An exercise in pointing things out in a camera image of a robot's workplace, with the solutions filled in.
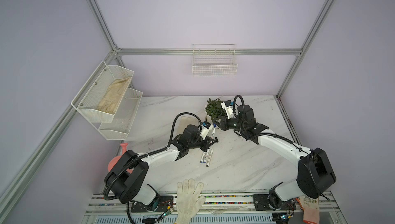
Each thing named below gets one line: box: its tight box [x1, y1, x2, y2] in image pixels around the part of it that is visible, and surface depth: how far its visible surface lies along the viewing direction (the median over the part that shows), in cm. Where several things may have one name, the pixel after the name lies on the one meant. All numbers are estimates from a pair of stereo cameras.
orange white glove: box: [298, 195, 320, 224], surface depth 72 cm
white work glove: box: [175, 178, 206, 224], surface depth 76 cm
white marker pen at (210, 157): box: [206, 147, 214, 167], surface depth 90 cm
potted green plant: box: [204, 97, 226, 123], surface depth 92 cm
